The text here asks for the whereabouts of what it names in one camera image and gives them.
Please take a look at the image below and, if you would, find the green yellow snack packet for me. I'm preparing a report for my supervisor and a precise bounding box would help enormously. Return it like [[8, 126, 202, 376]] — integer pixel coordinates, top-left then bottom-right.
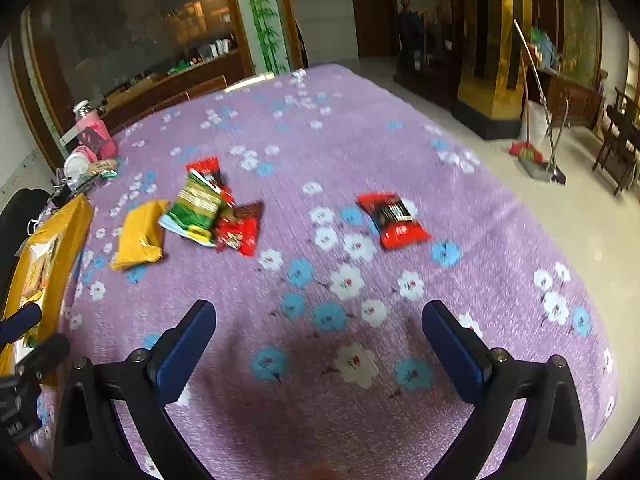
[[158, 169, 228, 247]]

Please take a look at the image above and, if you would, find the red black candy packet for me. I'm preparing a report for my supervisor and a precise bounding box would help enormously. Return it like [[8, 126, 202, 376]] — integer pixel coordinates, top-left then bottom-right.
[[357, 193, 432, 250]]

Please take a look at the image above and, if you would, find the yellow cardboard tray box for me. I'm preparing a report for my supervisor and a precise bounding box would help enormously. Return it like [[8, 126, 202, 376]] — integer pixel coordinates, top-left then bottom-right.
[[1, 194, 93, 375]]

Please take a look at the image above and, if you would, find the white round container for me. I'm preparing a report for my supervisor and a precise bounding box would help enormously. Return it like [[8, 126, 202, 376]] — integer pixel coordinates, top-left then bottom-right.
[[63, 144, 99, 184]]

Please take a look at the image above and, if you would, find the small beige green snack packet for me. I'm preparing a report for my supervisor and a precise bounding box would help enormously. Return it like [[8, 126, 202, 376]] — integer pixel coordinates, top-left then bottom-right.
[[86, 158, 119, 179]]

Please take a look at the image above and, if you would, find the pink sleeved glass bottle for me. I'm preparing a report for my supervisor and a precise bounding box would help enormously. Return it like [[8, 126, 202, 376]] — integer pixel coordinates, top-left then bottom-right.
[[73, 100, 117, 160]]

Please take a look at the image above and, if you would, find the red dark snack packet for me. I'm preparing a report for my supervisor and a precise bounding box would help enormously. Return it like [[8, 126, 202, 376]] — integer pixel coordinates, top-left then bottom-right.
[[214, 200, 265, 257]]

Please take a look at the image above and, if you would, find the red snack packet behind green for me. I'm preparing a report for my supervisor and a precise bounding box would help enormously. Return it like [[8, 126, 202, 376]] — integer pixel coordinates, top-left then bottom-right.
[[186, 156, 235, 207]]

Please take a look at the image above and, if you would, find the red broom with dustpan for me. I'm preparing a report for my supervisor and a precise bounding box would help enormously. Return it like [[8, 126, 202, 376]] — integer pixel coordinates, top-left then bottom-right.
[[509, 18, 570, 185]]

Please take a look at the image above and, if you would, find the wooden framed glass cabinet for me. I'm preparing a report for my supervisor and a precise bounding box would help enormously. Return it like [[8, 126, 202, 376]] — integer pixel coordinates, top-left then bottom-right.
[[1, 0, 303, 168]]

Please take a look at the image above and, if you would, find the purple floral tablecloth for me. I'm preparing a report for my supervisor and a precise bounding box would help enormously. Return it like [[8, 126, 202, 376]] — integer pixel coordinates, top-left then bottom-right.
[[61, 65, 617, 479]]

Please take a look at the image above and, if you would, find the gold black pillar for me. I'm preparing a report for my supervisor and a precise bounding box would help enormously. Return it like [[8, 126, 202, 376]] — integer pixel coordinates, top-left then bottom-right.
[[452, 0, 532, 141]]

